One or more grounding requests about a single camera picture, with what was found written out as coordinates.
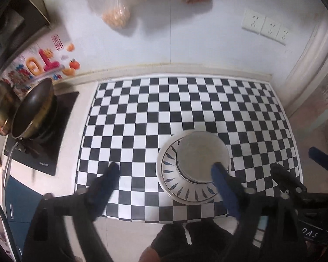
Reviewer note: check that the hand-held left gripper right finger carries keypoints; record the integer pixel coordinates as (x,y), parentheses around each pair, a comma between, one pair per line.
(225,189)

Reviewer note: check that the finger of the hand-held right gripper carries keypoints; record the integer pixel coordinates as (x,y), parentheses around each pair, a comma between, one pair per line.
(324,158)
(285,178)

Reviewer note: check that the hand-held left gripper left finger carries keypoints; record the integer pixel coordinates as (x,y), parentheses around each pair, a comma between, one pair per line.
(109,181)

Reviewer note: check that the white bowl blue leaf pattern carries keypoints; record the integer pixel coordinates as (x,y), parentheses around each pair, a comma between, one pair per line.
(185,188)

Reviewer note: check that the plain white bowl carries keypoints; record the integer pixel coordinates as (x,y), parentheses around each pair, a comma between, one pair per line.
(202,152)

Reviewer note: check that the person's dark clothing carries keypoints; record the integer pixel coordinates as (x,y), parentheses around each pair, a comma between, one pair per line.
(196,240)

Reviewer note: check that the black and white checkered mat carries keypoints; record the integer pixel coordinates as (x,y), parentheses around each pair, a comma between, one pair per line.
(142,120)

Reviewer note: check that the black induction cooktop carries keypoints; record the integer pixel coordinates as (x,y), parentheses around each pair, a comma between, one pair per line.
(57,131)

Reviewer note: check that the white pipe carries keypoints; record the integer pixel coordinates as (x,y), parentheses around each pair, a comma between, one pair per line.
(311,68)

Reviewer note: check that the blue cabinet front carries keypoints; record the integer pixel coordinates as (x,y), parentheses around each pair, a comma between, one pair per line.
(19,199)

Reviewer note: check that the dark frying pan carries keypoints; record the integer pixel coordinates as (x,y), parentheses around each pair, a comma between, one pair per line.
(30,109)

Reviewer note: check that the metal pot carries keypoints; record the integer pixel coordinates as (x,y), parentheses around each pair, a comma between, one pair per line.
(0,99)

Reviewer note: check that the plastic bag of nuts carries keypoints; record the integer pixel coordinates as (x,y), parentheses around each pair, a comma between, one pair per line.
(116,15)

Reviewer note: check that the range hood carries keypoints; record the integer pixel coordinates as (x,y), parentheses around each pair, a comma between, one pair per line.
(11,19)

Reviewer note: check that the white wall socket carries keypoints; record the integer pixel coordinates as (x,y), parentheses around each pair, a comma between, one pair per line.
(270,28)
(283,35)
(252,20)

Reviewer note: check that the colourful wall sticker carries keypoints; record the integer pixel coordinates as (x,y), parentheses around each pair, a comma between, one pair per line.
(41,62)

